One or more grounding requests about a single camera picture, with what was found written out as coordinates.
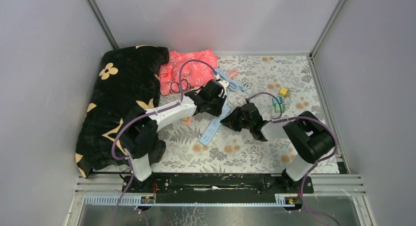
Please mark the pink power strip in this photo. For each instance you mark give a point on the pink power strip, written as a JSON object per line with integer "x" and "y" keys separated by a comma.
{"x": 187, "y": 121}

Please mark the green charger plug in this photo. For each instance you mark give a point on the green charger plug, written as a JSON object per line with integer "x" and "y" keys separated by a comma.
{"x": 280, "y": 108}

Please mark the black eyeglasses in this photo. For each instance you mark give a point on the black eyeglasses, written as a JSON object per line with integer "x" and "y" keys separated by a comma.
{"x": 179, "y": 85}

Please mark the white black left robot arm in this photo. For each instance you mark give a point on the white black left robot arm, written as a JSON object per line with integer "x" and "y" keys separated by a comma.
{"x": 138, "y": 133}

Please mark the floral patterned table mat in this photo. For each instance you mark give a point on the floral patterned table mat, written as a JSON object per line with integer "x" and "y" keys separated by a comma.
{"x": 238, "y": 152}

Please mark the black floral plush blanket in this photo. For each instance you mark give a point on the black floral plush blanket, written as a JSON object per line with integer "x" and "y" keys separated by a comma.
{"x": 128, "y": 78}

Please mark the pink patterned cloth bag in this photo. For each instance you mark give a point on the pink patterned cloth bag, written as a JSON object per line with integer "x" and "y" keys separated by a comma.
{"x": 193, "y": 69}

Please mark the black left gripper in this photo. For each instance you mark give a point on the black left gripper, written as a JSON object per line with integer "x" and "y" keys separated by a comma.
{"x": 216, "y": 111}

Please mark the teal charger plug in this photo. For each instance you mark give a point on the teal charger plug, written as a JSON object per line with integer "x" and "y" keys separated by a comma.
{"x": 277, "y": 100}

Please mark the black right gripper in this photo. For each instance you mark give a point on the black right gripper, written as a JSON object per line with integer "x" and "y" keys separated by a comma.
{"x": 230, "y": 120}

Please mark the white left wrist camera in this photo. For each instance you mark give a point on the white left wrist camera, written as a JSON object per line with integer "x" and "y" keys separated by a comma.
{"x": 225, "y": 84}

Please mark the light blue power strip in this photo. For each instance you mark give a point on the light blue power strip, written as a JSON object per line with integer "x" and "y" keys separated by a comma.
{"x": 213, "y": 127}

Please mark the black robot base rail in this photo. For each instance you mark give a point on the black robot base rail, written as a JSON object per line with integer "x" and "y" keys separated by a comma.
{"x": 258, "y": 183}

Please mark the yellow charger plug far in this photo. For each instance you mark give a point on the yellow charger plug far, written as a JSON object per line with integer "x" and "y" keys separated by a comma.
{"x": 284, "y": 92}

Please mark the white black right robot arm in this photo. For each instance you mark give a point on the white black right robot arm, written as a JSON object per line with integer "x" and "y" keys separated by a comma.
{"x": 311, "y": 138}

